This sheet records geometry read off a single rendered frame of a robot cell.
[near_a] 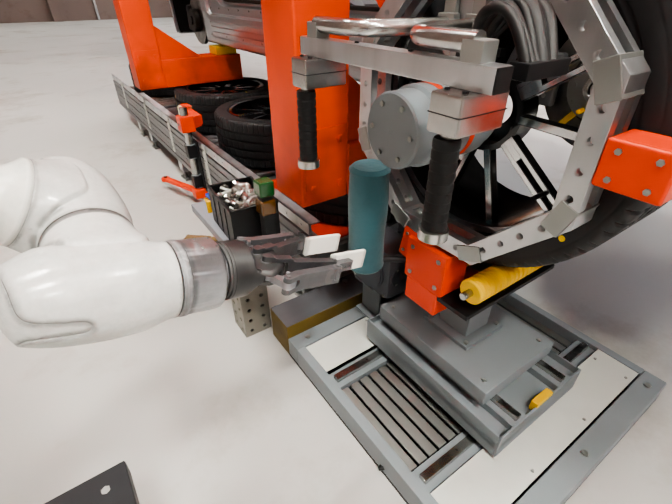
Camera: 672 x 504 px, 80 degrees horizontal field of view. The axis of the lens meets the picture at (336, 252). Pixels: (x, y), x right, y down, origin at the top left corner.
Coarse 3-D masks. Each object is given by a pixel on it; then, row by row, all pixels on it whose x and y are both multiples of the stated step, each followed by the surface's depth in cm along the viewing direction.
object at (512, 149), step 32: (512, 96) 78; (512, 128) 76; (544, 128) 71; (576, 128) 68; (512, 160) 78; (480, 192) 101; (512, 192) 102; (544, 192) 75; (480, 224) 87; (512, 224) 82
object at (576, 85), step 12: (564, 48) 103; (564, 84) 105; (576, 84) 98; (564, 96) 106; (576, 96) 100; (552, 108) 110; (564, 108) 107; (576, 108) 101; (552, 120) 111; (576, 120) 106
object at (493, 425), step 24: (384, 336) 122; (408, 360) 116; (552, 360) 116; (432, 384) 110; (456, 384) 109; (528, 384) 109; (552, 384) 107; (456, 408) 104; (480, 408) 103; (504, 408) 99; (528, 408) 103; (480, 432) 99; (504, 432) 98
